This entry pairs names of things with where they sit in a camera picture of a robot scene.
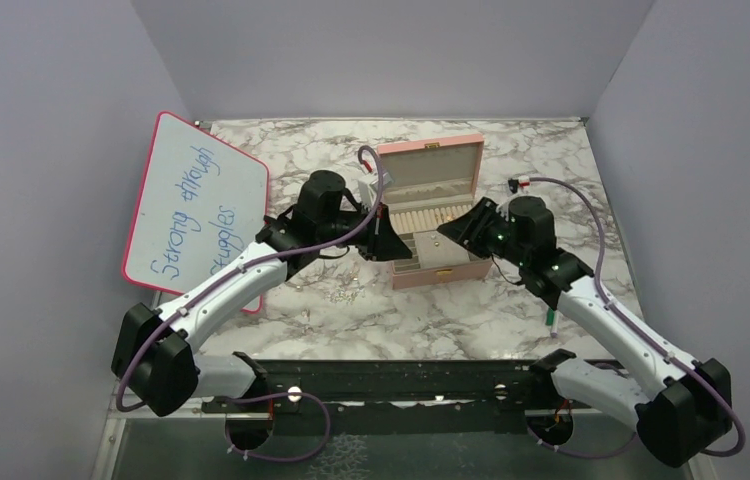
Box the green marker pen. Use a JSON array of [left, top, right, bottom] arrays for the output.
[[545, 308, 557, 329]]

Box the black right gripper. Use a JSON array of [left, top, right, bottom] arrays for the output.
[[438, 196, 529, 267]]

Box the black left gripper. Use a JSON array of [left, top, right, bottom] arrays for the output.
[[317, 199, 412, 261]]

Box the pink jewelry box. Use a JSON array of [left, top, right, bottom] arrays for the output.
[[377, 133, 492, 290]]

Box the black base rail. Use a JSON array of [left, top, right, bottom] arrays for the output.
[[201, 360, 581, 436]]

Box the pink-framed whiteboard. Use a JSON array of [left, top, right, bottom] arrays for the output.
[[122, 111, 270, 294]]

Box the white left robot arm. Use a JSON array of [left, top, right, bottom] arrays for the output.
[[111, 170, 412, 417]]

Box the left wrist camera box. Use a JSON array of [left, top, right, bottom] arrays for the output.
[[358, 181, 377, 210]]

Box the rhinestone necklace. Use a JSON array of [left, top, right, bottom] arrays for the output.
[[328, 278, 360, 306]]

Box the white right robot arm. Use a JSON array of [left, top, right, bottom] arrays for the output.
[[437, 196, 733, 467]]

